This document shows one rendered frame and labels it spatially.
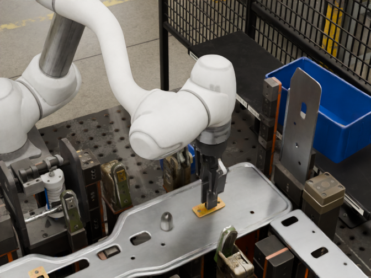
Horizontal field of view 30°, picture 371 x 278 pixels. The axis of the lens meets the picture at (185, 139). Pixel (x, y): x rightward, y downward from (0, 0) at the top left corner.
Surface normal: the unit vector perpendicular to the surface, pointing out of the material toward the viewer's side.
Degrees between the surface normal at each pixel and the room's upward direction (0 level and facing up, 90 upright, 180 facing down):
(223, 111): 92
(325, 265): 0
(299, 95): 90
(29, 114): 86
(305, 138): 90
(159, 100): 3
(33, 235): 0
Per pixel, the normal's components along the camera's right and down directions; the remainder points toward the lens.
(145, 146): -0.53, 0.58
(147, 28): 0.00, -0.76
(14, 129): 0.73, 0.48
